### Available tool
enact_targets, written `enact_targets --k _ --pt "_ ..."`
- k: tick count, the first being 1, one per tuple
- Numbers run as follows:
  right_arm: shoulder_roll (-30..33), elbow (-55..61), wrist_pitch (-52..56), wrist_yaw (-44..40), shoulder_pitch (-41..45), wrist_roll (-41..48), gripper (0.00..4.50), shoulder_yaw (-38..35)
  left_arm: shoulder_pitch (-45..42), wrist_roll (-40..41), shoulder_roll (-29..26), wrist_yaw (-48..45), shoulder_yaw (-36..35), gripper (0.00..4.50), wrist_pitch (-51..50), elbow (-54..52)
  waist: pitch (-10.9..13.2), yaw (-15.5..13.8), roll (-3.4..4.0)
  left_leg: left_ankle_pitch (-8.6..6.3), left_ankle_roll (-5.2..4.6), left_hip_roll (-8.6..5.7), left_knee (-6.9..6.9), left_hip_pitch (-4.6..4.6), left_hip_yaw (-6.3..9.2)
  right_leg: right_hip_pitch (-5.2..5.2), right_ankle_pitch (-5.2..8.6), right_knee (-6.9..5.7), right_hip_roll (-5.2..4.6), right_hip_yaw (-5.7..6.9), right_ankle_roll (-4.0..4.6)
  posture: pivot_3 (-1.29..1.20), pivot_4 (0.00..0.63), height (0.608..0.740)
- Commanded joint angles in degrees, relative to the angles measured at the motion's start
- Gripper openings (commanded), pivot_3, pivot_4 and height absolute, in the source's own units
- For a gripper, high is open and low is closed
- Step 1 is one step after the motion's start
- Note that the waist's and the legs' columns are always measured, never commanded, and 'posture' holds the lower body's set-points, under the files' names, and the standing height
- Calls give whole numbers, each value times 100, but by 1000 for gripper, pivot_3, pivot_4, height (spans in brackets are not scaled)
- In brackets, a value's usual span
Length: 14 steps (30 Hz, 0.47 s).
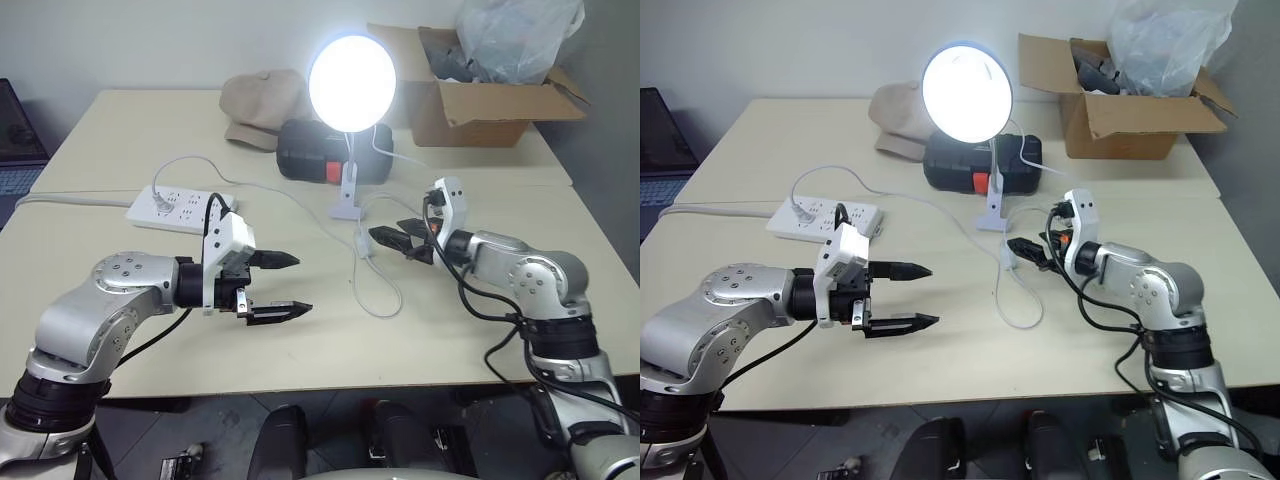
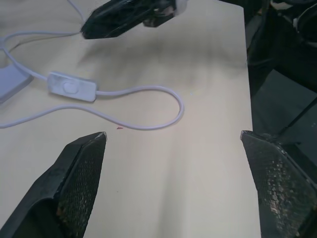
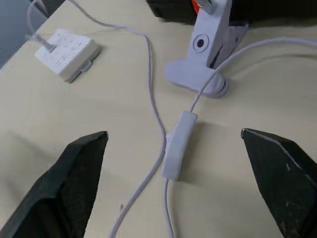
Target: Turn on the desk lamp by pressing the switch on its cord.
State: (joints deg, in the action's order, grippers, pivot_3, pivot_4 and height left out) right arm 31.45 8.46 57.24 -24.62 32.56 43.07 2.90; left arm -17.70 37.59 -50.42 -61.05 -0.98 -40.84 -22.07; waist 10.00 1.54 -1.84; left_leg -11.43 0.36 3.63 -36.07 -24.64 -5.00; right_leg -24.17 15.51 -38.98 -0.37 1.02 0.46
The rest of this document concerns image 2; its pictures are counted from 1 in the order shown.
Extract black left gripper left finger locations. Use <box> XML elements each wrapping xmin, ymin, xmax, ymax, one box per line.
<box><xmin>0</xmin><ymin>131</ymin><xmax>108</xmax><ymax>238</ymax></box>

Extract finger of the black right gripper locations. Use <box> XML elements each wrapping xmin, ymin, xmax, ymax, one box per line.
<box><xmin>81</xmin><ymin>9</ymin><xmax>149</xmax><ymax>40</ymax></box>
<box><xmin>80</xmin><ymin>0</ymin><xmax>149</xmax><ymax>34</ymax></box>

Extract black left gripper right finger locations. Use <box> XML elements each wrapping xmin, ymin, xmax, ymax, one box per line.
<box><xmin>240</xmin><ymin>129</ymin><xmax>317</xmax><ymax>238</ymax></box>

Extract white desk lamp base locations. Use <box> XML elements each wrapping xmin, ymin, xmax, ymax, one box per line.
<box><xmin>0</xmin><ymin>63</ymin><xmax>35</xmax><ymax>104</ymax></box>

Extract dark grey flat panel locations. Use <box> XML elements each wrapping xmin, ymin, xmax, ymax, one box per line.
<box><xmin>250</xmin><ymin>68</ymin><xmax>317</xmax><ymax>144</ymax></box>

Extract black bulky object beside table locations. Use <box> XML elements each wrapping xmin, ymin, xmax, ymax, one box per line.
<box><xmin>244</xmin><ymin>0</ymin><xmax>317</xmax><ymax>96</ymax></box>

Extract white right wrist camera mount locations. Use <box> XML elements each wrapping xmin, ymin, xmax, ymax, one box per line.
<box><xmin>174</xmin><ymin>0</ymin><xmax>189</xmax><ymax>15</ymax></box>

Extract white inline cord switch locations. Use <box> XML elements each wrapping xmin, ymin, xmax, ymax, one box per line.
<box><xmin>47</xmin><ymin>71</ymin><xmax>98</xmax><ymax>103</ymax></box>

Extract white lamp power cord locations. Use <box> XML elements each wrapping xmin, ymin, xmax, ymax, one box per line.
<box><xmin>0</xmin><ymin>0</ymin><xmax>185</xmax><ymax>131</ymax></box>

